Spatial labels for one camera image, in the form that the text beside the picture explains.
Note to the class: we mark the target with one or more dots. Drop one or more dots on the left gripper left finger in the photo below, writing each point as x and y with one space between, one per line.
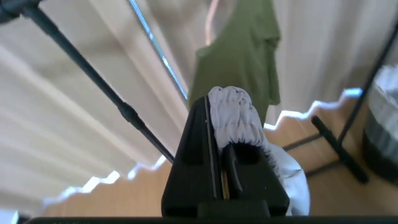
186 186

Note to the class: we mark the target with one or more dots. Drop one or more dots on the beige curtain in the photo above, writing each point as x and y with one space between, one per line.
46 124

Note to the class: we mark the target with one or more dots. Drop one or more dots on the grey garment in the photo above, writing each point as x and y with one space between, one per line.
233 115

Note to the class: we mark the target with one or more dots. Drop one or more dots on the pink clothes hanger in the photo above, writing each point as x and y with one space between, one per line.
211 25

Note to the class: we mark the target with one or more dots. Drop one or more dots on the green long-sleeved shirt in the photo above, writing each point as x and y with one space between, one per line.
242 56

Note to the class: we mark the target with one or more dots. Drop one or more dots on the black clothes rack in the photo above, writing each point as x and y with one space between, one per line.
84 67

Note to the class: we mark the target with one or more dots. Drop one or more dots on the white laundry basket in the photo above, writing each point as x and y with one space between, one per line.
382 124

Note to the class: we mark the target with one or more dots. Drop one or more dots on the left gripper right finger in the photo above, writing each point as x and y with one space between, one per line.
258 186

